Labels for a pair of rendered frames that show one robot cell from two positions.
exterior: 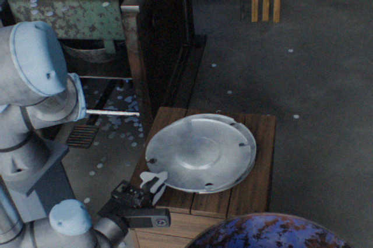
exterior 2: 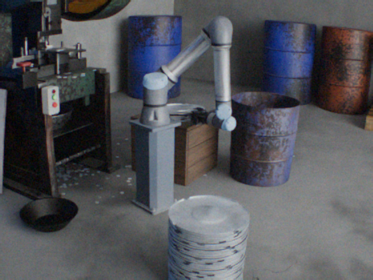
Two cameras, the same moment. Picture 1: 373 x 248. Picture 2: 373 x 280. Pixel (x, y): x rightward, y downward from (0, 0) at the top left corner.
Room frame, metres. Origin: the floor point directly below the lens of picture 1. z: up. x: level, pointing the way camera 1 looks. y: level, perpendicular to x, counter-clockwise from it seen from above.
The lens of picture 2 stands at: (0.19, 2.34, 1.04)
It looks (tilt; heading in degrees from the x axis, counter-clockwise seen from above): 19 degrees down; 285
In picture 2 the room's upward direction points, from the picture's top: 2 degrees clockwise
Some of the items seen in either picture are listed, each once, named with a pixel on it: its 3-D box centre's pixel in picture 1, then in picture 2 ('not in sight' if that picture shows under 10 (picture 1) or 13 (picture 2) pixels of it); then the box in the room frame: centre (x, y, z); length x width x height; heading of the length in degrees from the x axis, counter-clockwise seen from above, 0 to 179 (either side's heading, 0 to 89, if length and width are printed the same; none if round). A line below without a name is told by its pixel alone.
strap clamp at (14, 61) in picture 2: not in sight; (20, 57); (1.67, 0.47, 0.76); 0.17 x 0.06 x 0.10; 76
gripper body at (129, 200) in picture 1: (126, 209); (202, 117); (0.70, 0.17, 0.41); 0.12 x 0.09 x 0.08; 145
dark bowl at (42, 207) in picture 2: not in sight; (49, 217); (1.29, 0.85, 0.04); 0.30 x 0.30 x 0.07
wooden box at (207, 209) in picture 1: (207, 194); (175, 142); (0.92, -0.04, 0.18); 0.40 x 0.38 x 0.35; 164
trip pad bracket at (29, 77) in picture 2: not in sight; (27, 89); (1.49, 0.67, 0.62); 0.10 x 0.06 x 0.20; 76
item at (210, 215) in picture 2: not in sight; (208, 213); (0.46, 1.03, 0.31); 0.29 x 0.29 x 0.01
